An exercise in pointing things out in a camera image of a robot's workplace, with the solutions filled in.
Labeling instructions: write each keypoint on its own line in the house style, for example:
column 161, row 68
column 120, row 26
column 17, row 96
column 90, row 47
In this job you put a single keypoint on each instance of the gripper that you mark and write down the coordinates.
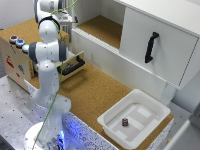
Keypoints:
column 68, row 20

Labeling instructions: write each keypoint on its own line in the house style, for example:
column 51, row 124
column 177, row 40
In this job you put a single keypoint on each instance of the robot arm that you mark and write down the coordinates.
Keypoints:
column 46, row 76

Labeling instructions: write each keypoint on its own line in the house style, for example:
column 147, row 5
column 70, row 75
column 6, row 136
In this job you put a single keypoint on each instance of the wooden drawer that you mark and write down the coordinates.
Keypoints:
column 74, row 55

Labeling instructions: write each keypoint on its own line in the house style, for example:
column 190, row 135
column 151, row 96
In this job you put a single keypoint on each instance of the wooden drawer box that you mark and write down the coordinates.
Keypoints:
column 16, row 68

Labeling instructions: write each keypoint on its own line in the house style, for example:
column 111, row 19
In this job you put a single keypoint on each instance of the green button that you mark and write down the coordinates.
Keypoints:
column 25, row 48

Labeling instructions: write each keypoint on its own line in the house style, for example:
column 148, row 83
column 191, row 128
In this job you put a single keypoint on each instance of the blue button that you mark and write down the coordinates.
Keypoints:
column 20, row 42

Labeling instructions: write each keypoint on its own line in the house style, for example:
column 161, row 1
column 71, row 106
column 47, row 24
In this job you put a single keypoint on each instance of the red button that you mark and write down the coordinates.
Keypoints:
column 13, row 38

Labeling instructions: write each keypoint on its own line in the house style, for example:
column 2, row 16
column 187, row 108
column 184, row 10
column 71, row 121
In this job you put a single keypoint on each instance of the white cabinet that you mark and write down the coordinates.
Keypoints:
column 133, row 76

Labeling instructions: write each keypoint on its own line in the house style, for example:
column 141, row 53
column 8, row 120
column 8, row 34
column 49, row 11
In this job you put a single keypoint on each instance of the white sliding door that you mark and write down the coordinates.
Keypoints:
column 173, row 50

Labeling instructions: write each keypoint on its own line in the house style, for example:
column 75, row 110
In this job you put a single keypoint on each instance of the white plastic box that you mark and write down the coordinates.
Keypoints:
column 146, row 100

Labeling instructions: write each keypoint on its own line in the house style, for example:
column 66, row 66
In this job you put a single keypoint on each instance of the purple block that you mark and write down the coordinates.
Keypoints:
column 125, row 122

